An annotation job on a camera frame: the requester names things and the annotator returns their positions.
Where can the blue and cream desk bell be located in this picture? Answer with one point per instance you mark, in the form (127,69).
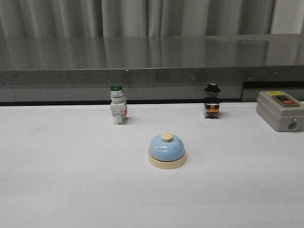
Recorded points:
(166,151)

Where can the grey stone counter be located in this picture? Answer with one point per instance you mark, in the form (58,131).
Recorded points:
(150,70)

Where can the grey curtain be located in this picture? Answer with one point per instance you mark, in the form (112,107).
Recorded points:
(148,18)

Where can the green pushbutton switch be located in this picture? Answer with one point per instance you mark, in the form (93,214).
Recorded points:
(118,103)

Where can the black selector switch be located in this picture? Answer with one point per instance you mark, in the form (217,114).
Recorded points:
(212,103)

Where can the grey start-stop switch box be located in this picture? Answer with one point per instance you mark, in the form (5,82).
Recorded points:
(281,111)

